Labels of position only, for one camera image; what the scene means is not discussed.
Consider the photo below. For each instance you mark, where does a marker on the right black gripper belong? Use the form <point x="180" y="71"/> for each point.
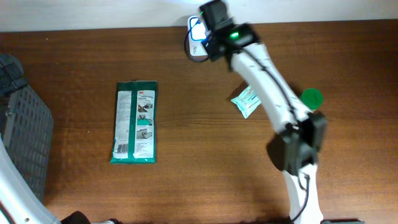
<point x="205" y="43"/>

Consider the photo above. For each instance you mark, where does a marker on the white barcode scanner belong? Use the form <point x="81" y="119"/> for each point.
<point x="197" y="34"/>

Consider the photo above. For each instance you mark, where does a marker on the green 3M gloves package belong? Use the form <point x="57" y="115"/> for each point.
<point x="134" y="130"/>

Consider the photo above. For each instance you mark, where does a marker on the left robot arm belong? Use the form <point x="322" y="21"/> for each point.
<point x="18" y="202"/>

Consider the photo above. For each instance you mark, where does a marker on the grey plastic mesh basket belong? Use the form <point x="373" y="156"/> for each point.
<point x="26" y="125"/>

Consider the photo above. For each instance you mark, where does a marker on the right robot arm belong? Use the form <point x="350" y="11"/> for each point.
<point x="298" y="130"/>

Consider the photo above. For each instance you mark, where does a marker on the teal wipes pack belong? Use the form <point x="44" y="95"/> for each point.
<point x="247" y="101"/>

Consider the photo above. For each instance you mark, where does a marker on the green lid jar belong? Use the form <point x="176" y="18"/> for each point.
<point x="312" y="98"/>

